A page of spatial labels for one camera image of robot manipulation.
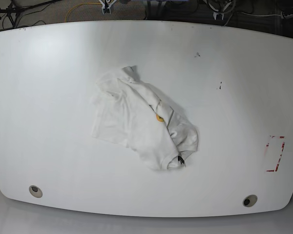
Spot left table grommet hole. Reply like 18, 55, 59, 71
29, 185, 43, 198

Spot black tripod stand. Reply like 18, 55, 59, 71
0, 0, 61, 29

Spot white power strip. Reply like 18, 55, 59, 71
281, 8, 293, 20

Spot right table grommet hole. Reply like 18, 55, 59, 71
243, 195, 258, 208

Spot table grommet hole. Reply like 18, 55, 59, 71
243, 195, 258, 208
29, 185, 43, 198

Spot red tape marking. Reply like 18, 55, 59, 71
264, 136, 285, 172

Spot white T-shirt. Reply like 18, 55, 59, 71
92, 66, 199, 170

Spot yellow cable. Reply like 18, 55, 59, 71
64, 1, 103, 23

